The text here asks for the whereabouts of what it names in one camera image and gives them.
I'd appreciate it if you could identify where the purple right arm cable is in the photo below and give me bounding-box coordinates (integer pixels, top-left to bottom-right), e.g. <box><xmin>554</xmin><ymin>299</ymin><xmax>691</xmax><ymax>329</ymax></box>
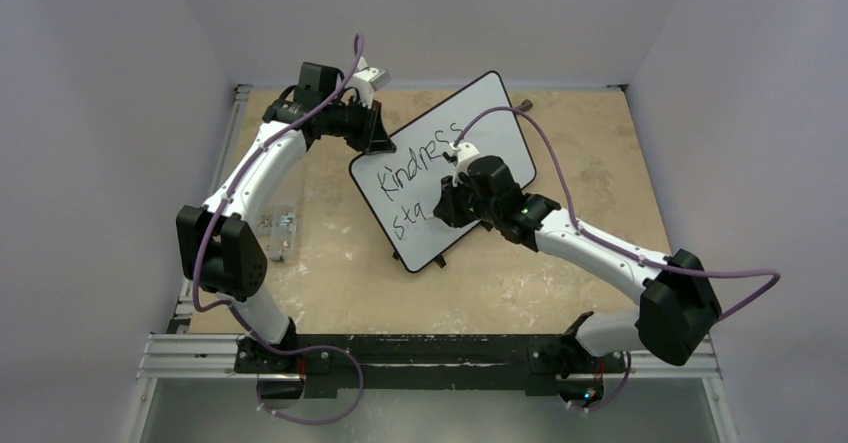
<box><xmin>451</xmin><ymin>105</ymin><xmax>782</xmax><ymax>325</ymax></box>

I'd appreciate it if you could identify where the black wire easel stand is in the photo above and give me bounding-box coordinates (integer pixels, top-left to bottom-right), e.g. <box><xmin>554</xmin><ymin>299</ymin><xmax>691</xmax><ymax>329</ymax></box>
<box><xmin>517</xmin><ymin>99</ymin><xmax>533</xmax><ymax>111</ymax></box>

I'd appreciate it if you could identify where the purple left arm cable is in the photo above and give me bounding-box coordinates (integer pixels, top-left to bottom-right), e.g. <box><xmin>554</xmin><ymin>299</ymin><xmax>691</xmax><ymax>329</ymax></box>
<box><xmin>191</xmin><ymin>33</ymin><xmax>367</xmax><ymax>355</ymax></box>

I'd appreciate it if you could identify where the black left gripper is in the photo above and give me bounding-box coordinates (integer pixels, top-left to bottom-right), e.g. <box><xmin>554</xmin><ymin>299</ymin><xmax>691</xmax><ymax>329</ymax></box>
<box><xmin>323</xmin><ymin>96</ymin><xmax>393</xmax><ymax>154</ymax></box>

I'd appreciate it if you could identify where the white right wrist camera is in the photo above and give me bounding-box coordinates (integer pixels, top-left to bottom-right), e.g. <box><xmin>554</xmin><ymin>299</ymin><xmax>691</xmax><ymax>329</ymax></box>
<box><xmin>442</xmin><ymin>142</ymin><xmax>480</xmax><ymax>186</ymax></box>

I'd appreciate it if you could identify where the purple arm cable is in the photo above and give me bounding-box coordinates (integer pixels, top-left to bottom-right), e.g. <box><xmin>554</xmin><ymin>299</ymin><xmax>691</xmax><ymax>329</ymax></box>
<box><xmin>191</xmin><ymin>33</ymin><xmax>367</xmax><ymax>355</ymax></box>
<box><xmin>451</xmin><ymin>105</ymin><xmax>782</xmax><ymax>325</ymax></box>

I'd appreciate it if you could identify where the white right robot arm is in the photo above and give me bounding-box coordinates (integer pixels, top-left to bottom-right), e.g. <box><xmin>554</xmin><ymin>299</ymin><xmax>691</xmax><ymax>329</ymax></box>
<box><xmin>434</xmin><ymin>156</ymin><xmax>721</xmax><ymax>370</ymax></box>

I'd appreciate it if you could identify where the clear box of screws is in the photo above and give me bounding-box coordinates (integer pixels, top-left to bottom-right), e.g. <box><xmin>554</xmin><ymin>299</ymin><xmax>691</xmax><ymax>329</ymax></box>
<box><xmin>256</xmin><ymin>204</ymin><xmax>298</xmax><ymax>263</ymax></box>

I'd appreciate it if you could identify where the aluminium extrusion rail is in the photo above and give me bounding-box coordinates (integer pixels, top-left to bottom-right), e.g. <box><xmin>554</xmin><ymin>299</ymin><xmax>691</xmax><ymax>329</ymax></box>
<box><xmin>135</xmin><ymin>334</ymin><xmax>721</xmax><ymax>379</ymax></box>

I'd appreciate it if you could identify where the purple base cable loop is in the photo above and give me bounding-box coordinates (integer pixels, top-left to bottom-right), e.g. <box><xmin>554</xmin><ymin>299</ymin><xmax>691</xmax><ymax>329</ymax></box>
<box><xmin>256</xmin><ymin>345</ymin><xmax>366</xmax><ymax>427</ymax></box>

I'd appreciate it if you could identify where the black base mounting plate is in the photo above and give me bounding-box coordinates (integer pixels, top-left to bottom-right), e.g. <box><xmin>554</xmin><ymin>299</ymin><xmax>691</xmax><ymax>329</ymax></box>
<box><xmin>234</xmin><ymin>334</ymin><xmax>625</xmax><ymax>400</ymax></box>

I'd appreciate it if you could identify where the white whiteboard black frame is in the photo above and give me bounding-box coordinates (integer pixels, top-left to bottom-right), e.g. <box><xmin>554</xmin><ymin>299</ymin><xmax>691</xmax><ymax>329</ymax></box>
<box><xmin>349</xmin><ymin>71</ymin><xmax>537</xmax><ymax>273</ymax></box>

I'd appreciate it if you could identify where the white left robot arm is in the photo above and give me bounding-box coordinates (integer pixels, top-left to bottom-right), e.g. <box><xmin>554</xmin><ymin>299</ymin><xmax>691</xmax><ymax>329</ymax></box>
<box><xmin>176</xmin><ymin>62</ymin><xmax>396</xmax><ymax>372</ymax></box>

